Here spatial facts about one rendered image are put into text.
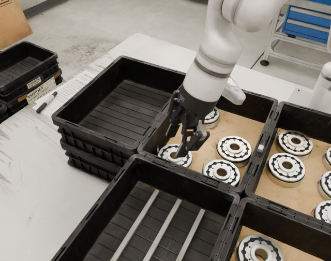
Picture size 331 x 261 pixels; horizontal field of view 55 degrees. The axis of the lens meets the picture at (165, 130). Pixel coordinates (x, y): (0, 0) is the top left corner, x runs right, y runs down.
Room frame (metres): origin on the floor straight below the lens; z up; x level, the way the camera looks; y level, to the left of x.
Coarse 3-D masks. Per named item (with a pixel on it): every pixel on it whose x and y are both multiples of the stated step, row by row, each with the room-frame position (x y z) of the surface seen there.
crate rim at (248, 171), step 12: (264, 96) 0.80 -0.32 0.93; (168, 108) 0.74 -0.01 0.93; (276, 108) 0.74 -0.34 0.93; (264, 132) 0.64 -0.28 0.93; (144, 144) 0.59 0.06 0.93; (156, 156) 0.54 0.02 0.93; (252, 156) 0.54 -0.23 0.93; (180, 168) 0.50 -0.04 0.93; (252, 168) 0.50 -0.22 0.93; (216, 180) 0.47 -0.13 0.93; (240, 192) 0.43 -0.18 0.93
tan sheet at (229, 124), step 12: (228, 120) 0.79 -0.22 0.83; (240, 120) 0.79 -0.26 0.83; (252, 120) 0.79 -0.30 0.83; (180, 132) 0.74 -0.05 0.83; (216, 132) 0.74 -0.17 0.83; (228, 132) 0.74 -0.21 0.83; (240, 132) 0.74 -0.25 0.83; (252, 132) 0.74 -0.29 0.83; (204, 144) 0.68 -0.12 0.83; (252, 144) 0.68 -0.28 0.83; (192, 156) 0.63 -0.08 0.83; (204, 156) 0.63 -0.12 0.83; (216, 156) 0.63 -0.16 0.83; (192, 168) 0.58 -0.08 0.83; (240, 168) 0.58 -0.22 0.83; (240, 180) 0.54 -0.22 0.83
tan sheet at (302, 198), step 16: (272, 144) 0.68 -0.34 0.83; (320, 144) 0.68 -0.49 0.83; (304, 160) 0.62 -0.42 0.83; (320, 160) 0.62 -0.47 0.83; (304, 176) 0.56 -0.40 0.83; (320, 176) 0.56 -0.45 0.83; (256, 192) 0.50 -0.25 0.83; (272, 192) 0.50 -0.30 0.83; (288, 192) 0.50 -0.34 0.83; (304, 192) 0.50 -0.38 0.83; (304, 208) 0.45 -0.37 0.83
